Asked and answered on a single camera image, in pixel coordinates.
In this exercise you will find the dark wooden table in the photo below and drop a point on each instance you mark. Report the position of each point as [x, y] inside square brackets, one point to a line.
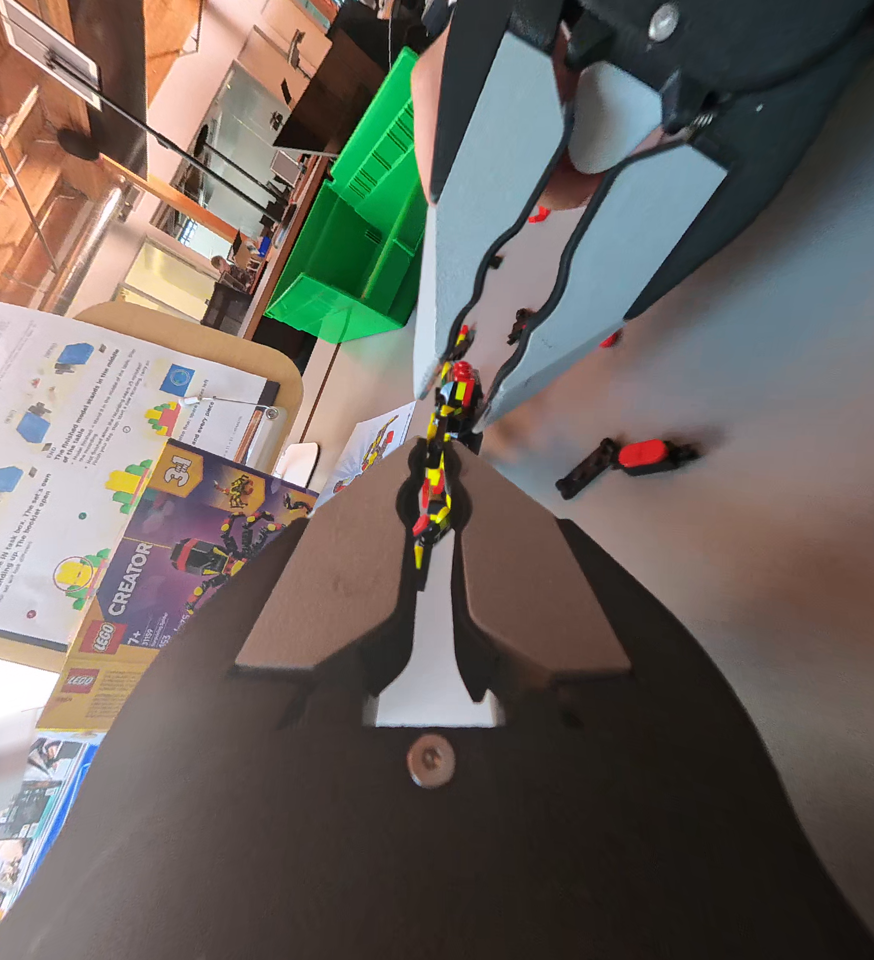
[324, 97]

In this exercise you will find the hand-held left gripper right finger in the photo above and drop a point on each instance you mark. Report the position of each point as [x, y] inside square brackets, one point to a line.
[534, 592]

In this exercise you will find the white rounded object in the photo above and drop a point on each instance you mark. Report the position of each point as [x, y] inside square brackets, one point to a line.
[298, 461]

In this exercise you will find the small black lego piece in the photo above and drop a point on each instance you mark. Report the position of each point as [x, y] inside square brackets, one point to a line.
[519, 324]

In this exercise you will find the lego instruction booklet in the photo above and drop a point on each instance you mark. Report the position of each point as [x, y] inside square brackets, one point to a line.
[369, 450]

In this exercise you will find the green plastic bin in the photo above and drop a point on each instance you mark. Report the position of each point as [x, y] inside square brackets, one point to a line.
[347, 240]

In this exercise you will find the red and black lego assembly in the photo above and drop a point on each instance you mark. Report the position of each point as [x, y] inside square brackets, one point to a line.
[636, 457]

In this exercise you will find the yellow black red lego model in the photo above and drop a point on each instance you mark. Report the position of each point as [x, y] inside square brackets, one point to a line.
[443, 465]

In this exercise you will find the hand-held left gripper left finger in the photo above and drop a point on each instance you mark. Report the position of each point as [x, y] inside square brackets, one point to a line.
[332, 577]

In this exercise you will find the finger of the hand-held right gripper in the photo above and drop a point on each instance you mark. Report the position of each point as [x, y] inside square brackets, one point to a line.
[632, 240]
[482, 150]

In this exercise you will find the white printed instruction sheet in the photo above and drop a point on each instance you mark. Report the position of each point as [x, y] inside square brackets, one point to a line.
[46, 450]

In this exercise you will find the white framed sign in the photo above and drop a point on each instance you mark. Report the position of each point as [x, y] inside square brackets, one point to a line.
[50, 45]

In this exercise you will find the metal duct pipe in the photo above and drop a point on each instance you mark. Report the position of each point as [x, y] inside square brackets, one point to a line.
[95, 232]

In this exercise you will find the person's right hand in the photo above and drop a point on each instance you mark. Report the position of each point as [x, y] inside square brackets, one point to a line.
[422, 120]

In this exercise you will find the wooden clipboard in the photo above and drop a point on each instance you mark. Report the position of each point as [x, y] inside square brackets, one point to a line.
[272, 367]

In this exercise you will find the purple lego set box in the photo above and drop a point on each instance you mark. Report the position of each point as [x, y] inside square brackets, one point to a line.
[181, 555]

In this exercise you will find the printed photo sheet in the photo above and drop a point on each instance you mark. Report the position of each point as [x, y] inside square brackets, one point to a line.
[31, 795]

